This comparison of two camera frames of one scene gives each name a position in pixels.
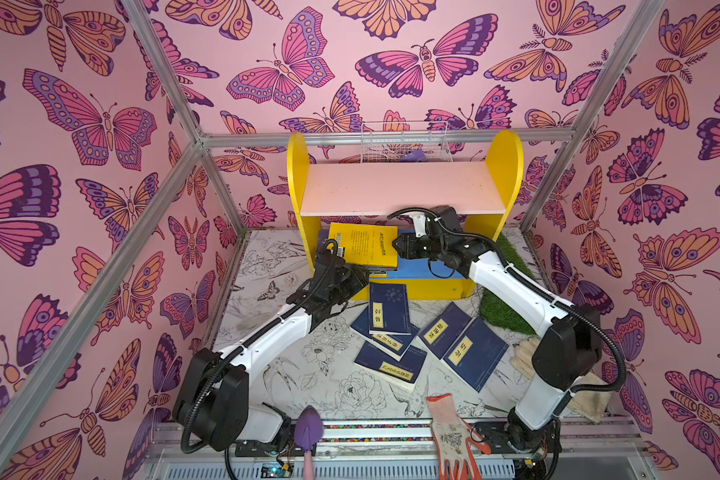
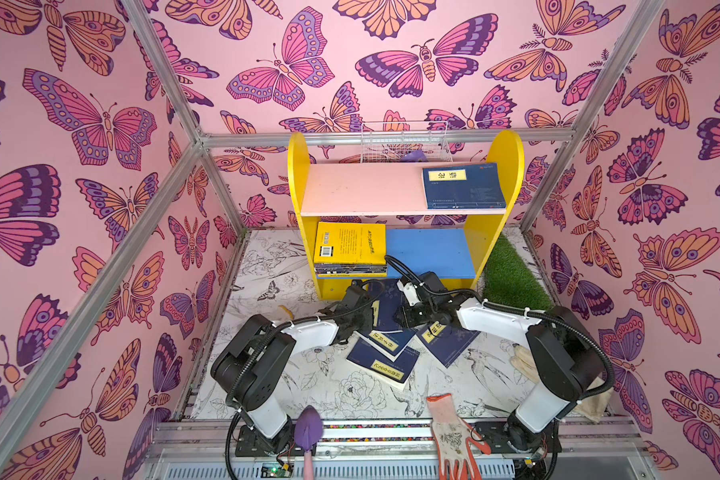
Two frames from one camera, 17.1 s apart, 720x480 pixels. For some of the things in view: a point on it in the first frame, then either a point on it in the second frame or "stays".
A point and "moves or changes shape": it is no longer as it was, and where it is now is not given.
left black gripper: (352, 276) → (368, 319)
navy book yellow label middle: (445, 332) stays
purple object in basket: (414, 156) stays
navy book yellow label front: (476, 352) → (470, 186)
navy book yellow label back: (388, 311) stays
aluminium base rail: (406, 449) stays
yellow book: (371, 245) moves or changes shape
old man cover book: (322, 236) moves or changes shape
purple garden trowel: (308, 431) stays
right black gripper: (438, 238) → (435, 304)
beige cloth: (591, 405) stays
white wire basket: (405, 142) stays
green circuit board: (276, 470) stays
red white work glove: (454, 440) stays
